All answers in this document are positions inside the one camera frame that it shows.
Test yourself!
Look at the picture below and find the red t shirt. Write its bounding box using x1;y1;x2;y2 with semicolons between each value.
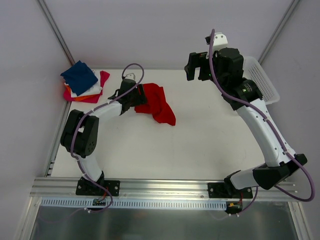
134;83;176;126

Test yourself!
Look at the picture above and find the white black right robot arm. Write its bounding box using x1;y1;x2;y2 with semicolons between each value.
184;47;308;198

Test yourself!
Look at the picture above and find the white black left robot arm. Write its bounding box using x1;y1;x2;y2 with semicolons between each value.
60;78;147;195

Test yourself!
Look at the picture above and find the folded white t shirt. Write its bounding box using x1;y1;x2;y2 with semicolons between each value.
64;70;103;99

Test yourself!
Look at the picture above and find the folded orange t shirt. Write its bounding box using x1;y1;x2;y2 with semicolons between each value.
63;85;103;104

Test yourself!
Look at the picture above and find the white perforated plastic basket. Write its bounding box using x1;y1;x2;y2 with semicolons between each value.
243;56;280;105

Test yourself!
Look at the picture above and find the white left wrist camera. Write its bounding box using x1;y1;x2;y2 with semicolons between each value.
124;72;136;81

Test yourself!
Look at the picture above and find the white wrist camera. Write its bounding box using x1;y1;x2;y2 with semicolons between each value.
212;32;228;52
124;72;136;81

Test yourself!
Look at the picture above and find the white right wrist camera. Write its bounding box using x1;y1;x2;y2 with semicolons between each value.
212;32;228;52

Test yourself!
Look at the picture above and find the right aluminium corner post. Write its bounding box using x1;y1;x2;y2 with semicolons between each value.
258;0;302;65

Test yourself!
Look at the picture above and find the aluminium corner post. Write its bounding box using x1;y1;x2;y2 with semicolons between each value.
258;0;302;65
36;0;76;66

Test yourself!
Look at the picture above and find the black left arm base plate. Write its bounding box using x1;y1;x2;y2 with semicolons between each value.
75;177;121;197

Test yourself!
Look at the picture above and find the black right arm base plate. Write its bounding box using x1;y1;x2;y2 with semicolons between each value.
207;182;253;199

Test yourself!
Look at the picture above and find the aluminium extrusion mounting rail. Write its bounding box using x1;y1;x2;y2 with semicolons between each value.
29;176;301;201

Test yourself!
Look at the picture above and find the left aluminium corner post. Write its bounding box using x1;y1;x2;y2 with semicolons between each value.
36;0;76;66

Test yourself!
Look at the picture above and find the white slotted cable duct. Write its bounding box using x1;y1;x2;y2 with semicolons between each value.
40;197;227;211

